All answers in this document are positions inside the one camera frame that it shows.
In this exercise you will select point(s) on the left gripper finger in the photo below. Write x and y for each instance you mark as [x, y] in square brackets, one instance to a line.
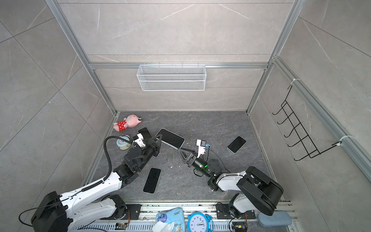
[156, 146]
[154, 140]

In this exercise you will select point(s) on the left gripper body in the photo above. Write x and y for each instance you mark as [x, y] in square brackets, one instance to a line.
[148, 152]

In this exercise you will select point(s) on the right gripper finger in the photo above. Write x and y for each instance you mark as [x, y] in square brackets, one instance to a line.
[185, 159]
[185, 151]

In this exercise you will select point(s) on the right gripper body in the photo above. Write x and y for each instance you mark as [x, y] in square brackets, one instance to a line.
[201, 165]

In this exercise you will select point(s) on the phone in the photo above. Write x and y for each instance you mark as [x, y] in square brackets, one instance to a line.
[145, 133]
[170, 138]
[236, 144]
[152, 181]

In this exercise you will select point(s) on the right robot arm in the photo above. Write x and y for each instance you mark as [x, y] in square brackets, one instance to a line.
[257, 191]

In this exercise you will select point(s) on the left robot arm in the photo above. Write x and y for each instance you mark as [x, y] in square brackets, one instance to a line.
[63, 212]

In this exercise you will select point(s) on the small cream alarm clock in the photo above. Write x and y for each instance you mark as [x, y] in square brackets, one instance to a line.
[124, 142]

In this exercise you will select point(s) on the pink plush toy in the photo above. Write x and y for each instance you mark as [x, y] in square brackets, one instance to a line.
[128, 122]

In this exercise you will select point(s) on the blue tissue pack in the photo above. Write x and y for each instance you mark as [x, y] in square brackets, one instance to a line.
[170, 221]

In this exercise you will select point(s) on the blue alarm clock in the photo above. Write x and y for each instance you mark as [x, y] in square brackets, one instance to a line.
[199, 222]

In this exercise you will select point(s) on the grey blue pouch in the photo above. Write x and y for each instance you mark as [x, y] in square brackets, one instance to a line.
[278, 219]

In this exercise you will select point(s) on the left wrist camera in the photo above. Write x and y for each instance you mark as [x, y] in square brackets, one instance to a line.
[139, 140]

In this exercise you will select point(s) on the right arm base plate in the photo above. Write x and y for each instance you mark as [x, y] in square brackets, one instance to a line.
[224, 212]

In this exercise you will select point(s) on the white wire mesh basket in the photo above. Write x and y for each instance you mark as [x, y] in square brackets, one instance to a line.
[172, 77]

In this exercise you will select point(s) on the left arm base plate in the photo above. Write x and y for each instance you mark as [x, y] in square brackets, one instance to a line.
[131, 211]

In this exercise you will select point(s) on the black wire hook rack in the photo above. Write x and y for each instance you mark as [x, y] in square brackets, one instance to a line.
[302, 136]

